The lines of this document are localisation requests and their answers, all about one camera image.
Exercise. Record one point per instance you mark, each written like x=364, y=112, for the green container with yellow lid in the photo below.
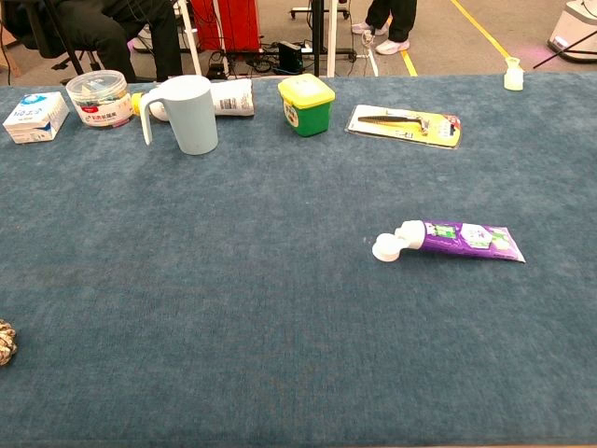
x=308, y=107

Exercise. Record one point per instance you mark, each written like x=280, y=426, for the white blue milk carton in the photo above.
x=35, y=116

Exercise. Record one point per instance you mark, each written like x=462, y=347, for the red cabinet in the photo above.
x=233, y=23

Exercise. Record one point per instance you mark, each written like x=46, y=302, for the standing person white sneakers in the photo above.
x=401, y=18

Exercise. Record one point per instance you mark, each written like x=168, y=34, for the purple tube with white cap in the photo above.
x=466, y=240

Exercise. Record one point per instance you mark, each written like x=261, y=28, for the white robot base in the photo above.
x=576, y=28

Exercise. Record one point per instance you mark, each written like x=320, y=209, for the blue table mat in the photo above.
x=280, y=289

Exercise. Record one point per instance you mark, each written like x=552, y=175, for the seated person in black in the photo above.
x=116, y=28

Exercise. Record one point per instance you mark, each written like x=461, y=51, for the black camera tripod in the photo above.
x=318, y=37

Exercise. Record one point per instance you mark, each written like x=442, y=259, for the white desk leg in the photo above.
x=191, y=42
x=331, y=37

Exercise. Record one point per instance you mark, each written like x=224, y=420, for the black office chair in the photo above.
x=28, y=32

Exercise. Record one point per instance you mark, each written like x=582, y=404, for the white plastic bottle caps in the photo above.
x=386, y=248

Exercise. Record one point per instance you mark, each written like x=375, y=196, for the black slanted pole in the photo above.
x=559, y=52

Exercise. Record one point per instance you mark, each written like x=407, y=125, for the pale green small bottle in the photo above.
x=513, y=79

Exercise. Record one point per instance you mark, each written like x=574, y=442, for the razor in blister pack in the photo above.
x=401, y=126

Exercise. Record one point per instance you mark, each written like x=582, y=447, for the black light stand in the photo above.
x=63, y=35

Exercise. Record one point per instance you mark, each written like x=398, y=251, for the black power strip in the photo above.
x=217, y=71

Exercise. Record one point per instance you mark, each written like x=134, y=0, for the clear jar of clips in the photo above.
x=98, y=102

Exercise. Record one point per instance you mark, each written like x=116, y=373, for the white bottle with yellow cap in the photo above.
x=233, y=98

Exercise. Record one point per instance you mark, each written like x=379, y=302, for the black box device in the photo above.
x=289, y=56

